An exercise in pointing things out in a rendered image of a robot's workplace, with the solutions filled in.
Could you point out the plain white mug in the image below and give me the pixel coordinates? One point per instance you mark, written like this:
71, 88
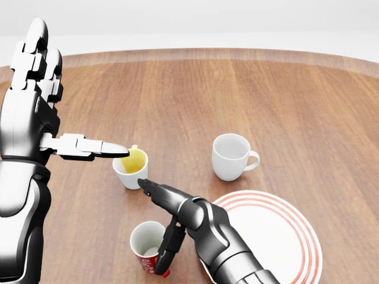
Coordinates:
228, 159

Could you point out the white plate with red rings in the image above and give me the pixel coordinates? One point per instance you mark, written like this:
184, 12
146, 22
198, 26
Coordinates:
275, 236

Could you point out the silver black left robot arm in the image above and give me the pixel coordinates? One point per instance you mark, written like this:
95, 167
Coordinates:
17, 222

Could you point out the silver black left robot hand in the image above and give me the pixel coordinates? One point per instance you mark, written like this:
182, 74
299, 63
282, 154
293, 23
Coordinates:
20, 124

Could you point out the red mug with white print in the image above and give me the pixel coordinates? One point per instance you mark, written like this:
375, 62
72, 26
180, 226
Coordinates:
145, 236

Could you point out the white mug with yellow inside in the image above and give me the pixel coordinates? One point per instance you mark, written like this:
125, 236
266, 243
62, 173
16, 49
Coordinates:
130, 177

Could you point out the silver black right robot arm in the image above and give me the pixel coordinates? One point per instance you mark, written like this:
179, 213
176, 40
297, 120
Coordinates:
237, 269

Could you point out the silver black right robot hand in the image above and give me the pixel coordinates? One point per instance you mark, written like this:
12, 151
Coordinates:
207, 225

